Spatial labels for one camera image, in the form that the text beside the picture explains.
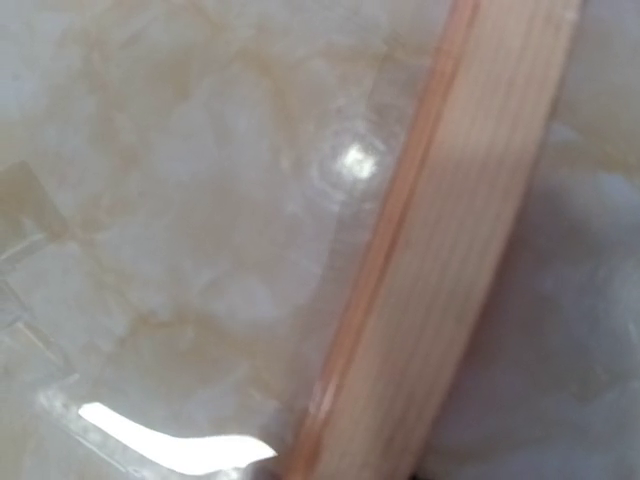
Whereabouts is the red wooden picture frame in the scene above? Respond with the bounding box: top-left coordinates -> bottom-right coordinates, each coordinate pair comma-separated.
283,1 -> 582,479

